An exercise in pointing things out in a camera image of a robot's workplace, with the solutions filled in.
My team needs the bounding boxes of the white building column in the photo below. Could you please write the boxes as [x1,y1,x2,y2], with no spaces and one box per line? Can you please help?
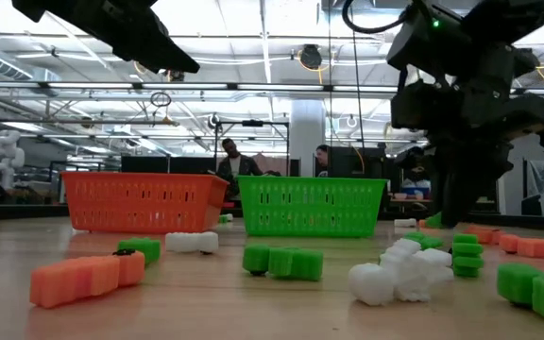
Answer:
[289,98,327,179]

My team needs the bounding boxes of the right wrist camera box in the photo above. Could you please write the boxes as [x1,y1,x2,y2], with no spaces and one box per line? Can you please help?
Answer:
[391,79,448,131]

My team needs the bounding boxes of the orange pumpkin figure toy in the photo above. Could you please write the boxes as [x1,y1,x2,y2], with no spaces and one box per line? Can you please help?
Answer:
[465,224,507,246]
[498,233,544,262]
[29,249,146,309]

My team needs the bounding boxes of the wooden table with bowls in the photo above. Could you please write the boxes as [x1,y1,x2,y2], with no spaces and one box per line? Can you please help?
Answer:
[388,178,434,205]

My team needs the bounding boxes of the black partition panel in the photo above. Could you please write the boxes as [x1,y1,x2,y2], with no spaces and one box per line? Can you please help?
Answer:
[120,155,217,174]
[331,145,386,179]

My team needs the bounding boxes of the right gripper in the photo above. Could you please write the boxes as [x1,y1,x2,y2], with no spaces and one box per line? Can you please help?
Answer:
[425,134,514,229]

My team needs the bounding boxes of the black gantry frame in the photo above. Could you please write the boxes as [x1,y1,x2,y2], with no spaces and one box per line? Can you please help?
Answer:
[212,119,291,177]

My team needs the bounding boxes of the orange plastic basket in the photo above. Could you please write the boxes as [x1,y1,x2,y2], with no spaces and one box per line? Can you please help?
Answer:
[60,170,230,234]

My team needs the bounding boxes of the person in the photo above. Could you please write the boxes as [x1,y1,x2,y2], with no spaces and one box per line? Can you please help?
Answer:
[314,144,332,179]
[214,137,266,199]

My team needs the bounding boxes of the long ceiling light bar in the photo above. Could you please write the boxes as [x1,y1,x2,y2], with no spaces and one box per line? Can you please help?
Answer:
[0,80,399,92]

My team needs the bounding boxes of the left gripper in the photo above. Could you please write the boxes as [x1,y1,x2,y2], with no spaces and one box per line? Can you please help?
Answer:
[11,0,201,75]

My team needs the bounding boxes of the green plastic basket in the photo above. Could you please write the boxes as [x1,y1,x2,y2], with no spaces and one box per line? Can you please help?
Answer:
[236,175,389,239]

